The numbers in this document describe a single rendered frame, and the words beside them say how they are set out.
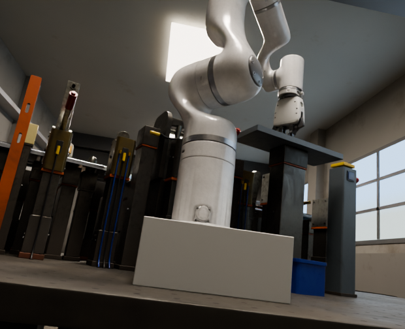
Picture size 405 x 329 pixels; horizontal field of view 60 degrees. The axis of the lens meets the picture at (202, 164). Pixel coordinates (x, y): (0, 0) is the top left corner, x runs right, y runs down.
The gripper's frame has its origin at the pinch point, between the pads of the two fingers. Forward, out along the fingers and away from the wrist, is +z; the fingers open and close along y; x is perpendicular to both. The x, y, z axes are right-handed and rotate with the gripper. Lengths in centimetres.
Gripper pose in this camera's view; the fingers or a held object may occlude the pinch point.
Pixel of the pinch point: (287, 140)
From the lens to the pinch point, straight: 125.0
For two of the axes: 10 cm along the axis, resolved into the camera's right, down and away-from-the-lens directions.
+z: -1.3, 9.6, -2.7
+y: -7.4, 0.9, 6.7
